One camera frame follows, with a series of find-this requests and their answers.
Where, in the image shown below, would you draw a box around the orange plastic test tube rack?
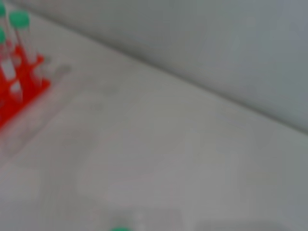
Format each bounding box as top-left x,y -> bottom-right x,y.
0,44 -> 51,132

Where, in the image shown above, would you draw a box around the clear tube with green cap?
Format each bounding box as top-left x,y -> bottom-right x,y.
9,11 -> 41,87
0,3 -> 20,63
0,27 -> 24,102

